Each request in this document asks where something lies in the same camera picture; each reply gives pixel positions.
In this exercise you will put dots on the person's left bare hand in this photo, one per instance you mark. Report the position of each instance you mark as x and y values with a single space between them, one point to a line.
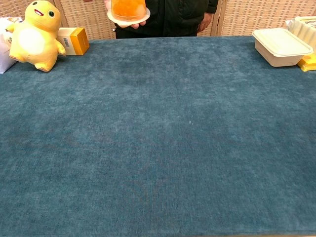
204 23

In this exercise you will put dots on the person's right bare hand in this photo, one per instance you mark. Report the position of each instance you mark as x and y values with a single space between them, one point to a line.
137 25

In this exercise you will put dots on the clear cup with orange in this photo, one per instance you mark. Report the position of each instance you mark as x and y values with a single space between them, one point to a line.
127 8

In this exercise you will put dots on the person's left black sleeve forearm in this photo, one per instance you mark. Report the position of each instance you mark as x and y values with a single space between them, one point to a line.
212 6

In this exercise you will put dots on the person's black jacket torso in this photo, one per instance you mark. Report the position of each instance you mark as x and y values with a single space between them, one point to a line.
168 19

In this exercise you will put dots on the person in black jacket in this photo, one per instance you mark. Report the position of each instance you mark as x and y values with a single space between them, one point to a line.
89 14

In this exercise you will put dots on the gold and white carton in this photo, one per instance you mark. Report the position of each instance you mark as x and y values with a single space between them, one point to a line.
76 42

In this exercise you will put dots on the white lidded food container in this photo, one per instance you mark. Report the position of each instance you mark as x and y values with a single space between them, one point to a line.
279 47

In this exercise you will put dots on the wrapped yellow sponge multipack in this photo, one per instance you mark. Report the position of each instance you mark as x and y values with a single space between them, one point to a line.
304 29

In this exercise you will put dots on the yellow plush toy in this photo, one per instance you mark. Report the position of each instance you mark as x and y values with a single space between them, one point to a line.
34 39

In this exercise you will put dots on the yellow sponge cloth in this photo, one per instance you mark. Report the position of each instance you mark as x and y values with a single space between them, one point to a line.
308 65

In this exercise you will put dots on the blue table cloth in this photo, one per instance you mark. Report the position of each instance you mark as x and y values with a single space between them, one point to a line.
158 135

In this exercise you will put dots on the white tissue pack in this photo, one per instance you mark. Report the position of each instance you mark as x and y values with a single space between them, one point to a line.
3 54

